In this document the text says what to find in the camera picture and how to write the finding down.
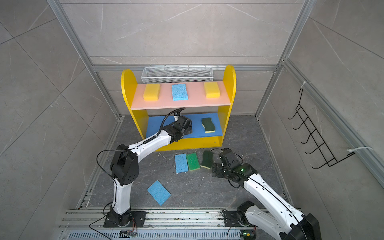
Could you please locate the yellow shelf unit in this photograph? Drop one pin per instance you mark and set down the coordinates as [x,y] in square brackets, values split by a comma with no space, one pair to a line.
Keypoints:
[147,125]

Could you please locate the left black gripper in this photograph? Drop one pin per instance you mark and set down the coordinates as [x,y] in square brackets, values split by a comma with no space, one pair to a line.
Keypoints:
[189,128]

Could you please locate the white wire mesh basket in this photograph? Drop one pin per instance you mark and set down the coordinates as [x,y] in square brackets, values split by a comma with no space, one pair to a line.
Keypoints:
[154,75]

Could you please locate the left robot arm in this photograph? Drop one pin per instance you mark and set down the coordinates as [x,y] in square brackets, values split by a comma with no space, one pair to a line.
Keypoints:
[125,164]

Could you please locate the light blue sponge middle row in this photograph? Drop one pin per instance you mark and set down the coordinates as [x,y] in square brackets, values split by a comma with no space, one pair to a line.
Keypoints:
[181,163]

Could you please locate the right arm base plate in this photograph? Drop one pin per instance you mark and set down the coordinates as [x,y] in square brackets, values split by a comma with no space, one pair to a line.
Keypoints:
[232,220]

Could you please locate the dark green curved sponge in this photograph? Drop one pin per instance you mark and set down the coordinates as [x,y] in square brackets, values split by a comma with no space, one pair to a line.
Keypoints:
[207,161]
[208,125]

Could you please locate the black wire hook rack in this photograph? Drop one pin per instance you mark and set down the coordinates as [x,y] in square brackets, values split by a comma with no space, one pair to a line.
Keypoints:
[315,136]

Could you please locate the green yellow sponge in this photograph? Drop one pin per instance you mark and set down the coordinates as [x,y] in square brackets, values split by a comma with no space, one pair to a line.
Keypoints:
[193,162]

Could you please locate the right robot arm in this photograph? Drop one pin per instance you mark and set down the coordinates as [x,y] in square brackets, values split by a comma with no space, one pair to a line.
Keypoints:
[280,220]

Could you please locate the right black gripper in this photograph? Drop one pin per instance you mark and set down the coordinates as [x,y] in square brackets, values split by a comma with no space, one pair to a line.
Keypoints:
[216,168]

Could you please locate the light blue sponge front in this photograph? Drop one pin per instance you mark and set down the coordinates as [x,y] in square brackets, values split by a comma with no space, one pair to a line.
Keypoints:
[159,192]

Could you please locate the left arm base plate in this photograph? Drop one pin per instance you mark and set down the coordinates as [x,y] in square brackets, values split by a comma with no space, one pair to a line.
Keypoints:
[135,219]

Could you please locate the aluminium rail base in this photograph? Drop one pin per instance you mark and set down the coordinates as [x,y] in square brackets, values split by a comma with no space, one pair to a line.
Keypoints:
[160,224]

